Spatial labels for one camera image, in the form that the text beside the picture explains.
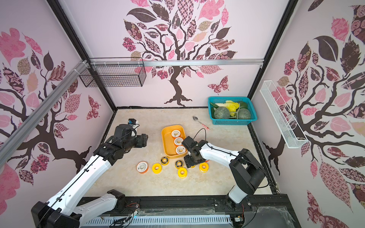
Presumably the orange tape roll mid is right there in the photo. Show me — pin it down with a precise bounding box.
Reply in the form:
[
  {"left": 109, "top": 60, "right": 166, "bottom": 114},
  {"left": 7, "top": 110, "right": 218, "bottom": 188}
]
[{"left": 175, "top": 145, "right": 186, "bottom": 154}]

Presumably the black yellow tape roll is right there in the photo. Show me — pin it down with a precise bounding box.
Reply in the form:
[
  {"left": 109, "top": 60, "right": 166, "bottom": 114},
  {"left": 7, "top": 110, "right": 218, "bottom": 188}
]
[
  {"left": 160, "top": 156, "right": 169, "bottom": 166},
  {"left": 175, "top": 160, "right": 184, "bottom": 169}
]

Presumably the orange tape roll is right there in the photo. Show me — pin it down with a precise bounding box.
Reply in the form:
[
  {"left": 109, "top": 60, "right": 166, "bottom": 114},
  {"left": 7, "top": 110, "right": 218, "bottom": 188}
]
[
  {"left": 174, "top": 137, "right": 183, "bottom": 146},
  {"left": 171, "top": 129, "right": 181, "bottom": 138},
  {"left": 136, "top": 161, "right": 149, "bottom": 174}
]

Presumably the yellow plastic storage box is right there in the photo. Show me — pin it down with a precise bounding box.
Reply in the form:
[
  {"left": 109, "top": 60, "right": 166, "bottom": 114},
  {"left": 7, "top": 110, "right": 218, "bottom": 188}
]
[{"left": 162, "top": 125, "right": 187, "bottom": 159}]

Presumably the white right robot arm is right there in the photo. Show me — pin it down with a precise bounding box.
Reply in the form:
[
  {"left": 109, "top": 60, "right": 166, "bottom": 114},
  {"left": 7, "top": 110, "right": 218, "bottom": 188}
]
[{"left": 182, "top": 136, "right": 266, "bottom": 211}]

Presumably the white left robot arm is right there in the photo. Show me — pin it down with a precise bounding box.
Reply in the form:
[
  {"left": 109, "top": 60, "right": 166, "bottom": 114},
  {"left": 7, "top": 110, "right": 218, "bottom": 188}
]
[{"left": 31, "top": 119, "right": 148, "bottom": 228}]

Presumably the yellow tape roll right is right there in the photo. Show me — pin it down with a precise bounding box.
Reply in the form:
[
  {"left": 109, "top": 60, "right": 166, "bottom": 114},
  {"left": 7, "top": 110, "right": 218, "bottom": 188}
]
[{"left": 199, "top": 162, "right": 209, "bottom": 173}]

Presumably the yellow tape roll centre front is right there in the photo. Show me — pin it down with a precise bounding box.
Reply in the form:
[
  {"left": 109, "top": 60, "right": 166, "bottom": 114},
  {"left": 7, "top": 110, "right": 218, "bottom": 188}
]
[{"left": 178, "top": 167, "right": 187, "bottom": 179}]

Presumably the green melon left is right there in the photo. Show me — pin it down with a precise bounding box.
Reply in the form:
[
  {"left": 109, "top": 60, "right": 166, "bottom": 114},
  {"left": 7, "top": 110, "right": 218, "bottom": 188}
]
[{"left": 214, "top": 107, "right": 231, "bottom": 119}]

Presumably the green melon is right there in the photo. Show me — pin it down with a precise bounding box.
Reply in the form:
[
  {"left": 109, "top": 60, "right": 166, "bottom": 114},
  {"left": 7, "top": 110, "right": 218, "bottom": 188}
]
[
  {"left": 237, "top": 108, "right": 252, "bottom": 120},
  {"left": 214, "top": 107, "right": 231, "bottom": 119}
]

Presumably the teal plastic basket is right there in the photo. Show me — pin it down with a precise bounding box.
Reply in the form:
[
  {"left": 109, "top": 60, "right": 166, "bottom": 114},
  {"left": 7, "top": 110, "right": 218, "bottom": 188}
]
[{"left": 208, "top": 97, "right": 257, "bottom": 125}]

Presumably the green melon right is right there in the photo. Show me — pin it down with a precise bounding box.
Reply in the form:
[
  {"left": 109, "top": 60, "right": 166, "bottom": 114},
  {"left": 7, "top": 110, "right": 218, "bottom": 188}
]
[{"left": 237, "top": 108, "right": 252, "bottom": 120}]

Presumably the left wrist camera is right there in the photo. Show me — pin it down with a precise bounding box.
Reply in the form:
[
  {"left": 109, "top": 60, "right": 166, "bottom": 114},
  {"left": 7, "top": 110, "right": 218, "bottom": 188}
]
[{"left": 128, "top": 118, "right": 139, "bottom": 127}]

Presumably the spoon with pink handle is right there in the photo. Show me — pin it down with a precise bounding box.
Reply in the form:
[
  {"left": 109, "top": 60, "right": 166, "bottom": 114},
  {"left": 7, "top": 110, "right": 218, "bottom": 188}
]
[{"left": 193, "top": 116, "right": 210, "bottom": 130}]

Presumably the black wire wall basket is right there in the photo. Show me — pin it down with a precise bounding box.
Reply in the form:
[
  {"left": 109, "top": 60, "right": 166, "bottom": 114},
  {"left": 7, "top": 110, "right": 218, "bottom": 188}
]
[{"left": 79, "top": 57, "right": 147, "bottom": 87}]

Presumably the white slotted cable duct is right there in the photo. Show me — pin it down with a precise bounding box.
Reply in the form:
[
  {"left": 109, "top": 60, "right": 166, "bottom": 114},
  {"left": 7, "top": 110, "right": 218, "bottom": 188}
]
[{"left": 82, "top": 215, "right": 232, "bottom": 228}]

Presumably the aluminium rail back wall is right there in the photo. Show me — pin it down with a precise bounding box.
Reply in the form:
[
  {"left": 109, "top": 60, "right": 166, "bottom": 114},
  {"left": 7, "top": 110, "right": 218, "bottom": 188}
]
[{"left": 91, "top": 59, "right": 264, "bottom": 67}]

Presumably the aluminium rail wall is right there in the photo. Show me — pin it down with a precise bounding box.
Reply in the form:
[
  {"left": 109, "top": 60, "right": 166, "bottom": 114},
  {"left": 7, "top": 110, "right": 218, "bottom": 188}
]
[
  {"left": 1, "top": 60, "right": 88, "bottom": 166},
  {"left": 91, "top": 59, "right": 264, "bottom": 67}
]

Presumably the black base frame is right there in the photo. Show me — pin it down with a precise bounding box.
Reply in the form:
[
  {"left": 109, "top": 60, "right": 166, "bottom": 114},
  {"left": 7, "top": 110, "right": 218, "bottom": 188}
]
[{"left": 54, "top": 194, "right": 301, "bottom": 228}]

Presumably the white wire wall shelf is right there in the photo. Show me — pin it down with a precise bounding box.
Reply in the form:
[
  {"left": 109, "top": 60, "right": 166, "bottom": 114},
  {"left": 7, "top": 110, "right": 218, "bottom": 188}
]
[{"left": 260, "top": 80, "right": 309, "bottom": 149}]

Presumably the aluminium rail left wall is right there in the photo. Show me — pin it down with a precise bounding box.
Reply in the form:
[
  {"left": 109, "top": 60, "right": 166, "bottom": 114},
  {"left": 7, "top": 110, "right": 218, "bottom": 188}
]
[{"left": 1, "top": 60, "right": 88, "bottom": 166}]

